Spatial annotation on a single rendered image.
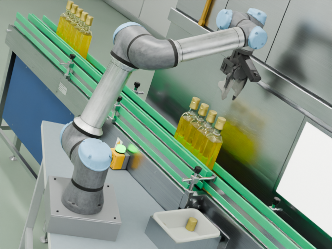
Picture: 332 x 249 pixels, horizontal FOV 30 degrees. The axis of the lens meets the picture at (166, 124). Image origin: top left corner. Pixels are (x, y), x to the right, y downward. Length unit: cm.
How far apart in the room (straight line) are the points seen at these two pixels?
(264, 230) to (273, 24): 81
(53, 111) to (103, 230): 123
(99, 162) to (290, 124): 76
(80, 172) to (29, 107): 146
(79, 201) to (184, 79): 96
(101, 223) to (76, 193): 14
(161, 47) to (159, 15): 585
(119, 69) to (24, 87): 153
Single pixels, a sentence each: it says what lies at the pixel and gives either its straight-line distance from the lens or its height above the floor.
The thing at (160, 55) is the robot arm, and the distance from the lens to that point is 203.
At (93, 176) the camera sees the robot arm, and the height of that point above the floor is 98.
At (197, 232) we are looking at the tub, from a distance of 243.
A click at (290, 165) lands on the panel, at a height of 112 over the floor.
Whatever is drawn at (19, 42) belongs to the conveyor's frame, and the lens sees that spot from 365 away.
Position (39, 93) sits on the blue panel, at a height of 67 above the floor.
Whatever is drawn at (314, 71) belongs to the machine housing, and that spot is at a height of 147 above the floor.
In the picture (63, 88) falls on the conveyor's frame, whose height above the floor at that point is 83.
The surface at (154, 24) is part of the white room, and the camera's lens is 793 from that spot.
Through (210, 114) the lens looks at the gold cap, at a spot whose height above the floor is 115.
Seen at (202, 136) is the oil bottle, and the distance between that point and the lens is 252.
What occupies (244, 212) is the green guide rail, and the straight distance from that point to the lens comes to 236.
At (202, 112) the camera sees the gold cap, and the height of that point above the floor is 113.
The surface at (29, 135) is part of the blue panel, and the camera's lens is 356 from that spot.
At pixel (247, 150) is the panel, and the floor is 106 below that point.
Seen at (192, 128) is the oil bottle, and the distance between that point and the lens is 257.
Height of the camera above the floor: 199
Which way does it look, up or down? 22 degrees down
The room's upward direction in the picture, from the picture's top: 19 degrees clockwise
